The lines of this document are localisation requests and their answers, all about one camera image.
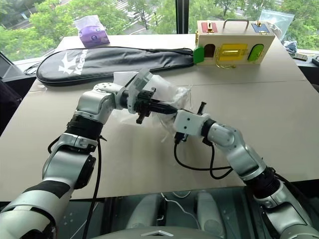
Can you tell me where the grey robot torso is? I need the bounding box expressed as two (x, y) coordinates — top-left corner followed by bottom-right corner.
(91, 225), (226, 239)

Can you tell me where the grey rounded robot leg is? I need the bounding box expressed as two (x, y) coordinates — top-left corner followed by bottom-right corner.
(195, 191), (226, 233)
(126, 193), (164, 231)

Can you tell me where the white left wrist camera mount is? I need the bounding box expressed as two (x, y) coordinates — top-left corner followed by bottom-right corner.
(126, 71), (153, 114)

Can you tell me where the black racket cover bag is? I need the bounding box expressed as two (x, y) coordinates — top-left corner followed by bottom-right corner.
(23, 46), (195, 88)

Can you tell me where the blue crumpled cloth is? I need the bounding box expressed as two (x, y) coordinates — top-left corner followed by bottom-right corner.
(283, 40), (299, 54)

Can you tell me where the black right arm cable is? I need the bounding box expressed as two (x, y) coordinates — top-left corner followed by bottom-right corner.
(173, 139), (295, 190)

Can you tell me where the clear zip plastic bag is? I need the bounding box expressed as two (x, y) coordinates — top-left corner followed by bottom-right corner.
(258, 8), (295, 32)

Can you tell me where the black window post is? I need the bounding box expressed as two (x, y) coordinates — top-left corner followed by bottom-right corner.
(175, 0), (188, 35)

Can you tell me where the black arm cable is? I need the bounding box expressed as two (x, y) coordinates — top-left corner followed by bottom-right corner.
(173, 139), (295, 190)
(47, 133), (108, 239)

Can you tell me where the purple tissue pack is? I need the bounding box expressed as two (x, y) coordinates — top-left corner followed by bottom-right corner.
(74, 14), (111, 48)

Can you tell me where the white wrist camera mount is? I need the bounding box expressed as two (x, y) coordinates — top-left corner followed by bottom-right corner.
(126, 71), (153, 114)
(173, 109), (210, 137)

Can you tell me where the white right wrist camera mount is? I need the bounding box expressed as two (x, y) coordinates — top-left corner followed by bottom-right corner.
(173, 109), (210, 137)

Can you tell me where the wooden lock puzzle box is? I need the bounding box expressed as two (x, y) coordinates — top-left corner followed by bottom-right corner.
(193, 19), (276, 69)

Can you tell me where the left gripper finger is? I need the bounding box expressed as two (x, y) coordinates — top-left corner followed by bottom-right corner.
(151, 99), (178, 112)
(150, 106), (178, 116)

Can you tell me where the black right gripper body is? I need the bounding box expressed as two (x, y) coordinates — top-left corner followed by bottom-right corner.
(173, 101), (207, 145)

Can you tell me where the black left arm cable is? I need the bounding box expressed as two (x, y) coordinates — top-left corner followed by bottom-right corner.
(47, 133), (108, 239)

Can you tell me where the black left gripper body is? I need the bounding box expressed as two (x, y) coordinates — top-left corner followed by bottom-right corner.
(134, 87), (157, 124)

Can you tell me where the thin white cable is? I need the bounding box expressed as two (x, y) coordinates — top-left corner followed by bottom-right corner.
(159, 191), (200, 226)

